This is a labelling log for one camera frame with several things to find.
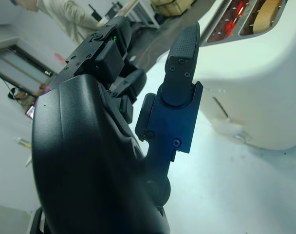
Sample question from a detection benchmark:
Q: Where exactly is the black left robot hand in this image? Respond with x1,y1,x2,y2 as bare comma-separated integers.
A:
31,16,204,234

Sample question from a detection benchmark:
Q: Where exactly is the framed glass wall panel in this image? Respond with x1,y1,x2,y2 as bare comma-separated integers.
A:
0,45,58,92

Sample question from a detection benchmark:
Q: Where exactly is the white metal-frame desk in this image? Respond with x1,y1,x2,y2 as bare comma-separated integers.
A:
123,0,161,30

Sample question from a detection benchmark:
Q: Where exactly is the slice of toasted bread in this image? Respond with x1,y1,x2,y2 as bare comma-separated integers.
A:
252,0,282,34

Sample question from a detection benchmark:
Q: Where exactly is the white two-slot toaster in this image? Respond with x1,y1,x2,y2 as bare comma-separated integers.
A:
194,0,296,151

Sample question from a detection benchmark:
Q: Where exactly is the person in dark trousers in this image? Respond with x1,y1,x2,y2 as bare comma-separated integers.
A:
15,0,107,46

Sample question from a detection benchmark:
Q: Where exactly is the wooden crate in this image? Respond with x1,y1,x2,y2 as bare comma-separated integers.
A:
151,0,196,17

